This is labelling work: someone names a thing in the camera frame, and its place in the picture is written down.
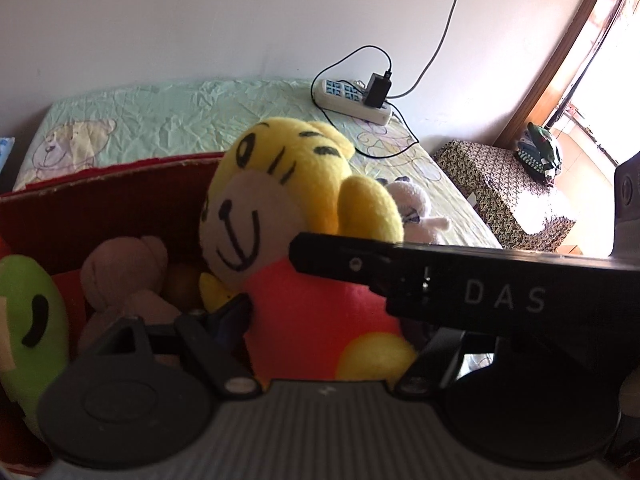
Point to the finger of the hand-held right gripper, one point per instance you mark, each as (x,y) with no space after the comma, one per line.
(340,260)

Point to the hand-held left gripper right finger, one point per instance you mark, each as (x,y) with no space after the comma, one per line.
(425,375)

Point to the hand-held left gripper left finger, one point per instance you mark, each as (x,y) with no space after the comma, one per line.
(232,320)

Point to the yellow tiger plush toy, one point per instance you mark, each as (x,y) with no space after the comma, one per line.
(300,310)

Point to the white bunny plush toy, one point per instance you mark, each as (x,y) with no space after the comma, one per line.
(415,200)

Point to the brown plush toy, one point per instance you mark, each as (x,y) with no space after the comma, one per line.
(125,270)

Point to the red cardboard box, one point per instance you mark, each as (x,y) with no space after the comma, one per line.
(100,200)

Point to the green plush toy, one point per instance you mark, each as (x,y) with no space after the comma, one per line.
(50,370)

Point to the patterned cloth-covered stool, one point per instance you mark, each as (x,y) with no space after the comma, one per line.
(500,185)

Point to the dark green cloth bundle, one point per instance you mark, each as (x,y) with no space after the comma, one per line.
(540,152)

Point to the white power strip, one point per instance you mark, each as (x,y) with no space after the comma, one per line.
(345,105)

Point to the black charger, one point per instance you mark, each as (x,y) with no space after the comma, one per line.
(376,91)

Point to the wooden door frame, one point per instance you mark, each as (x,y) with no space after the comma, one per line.
(565,60)

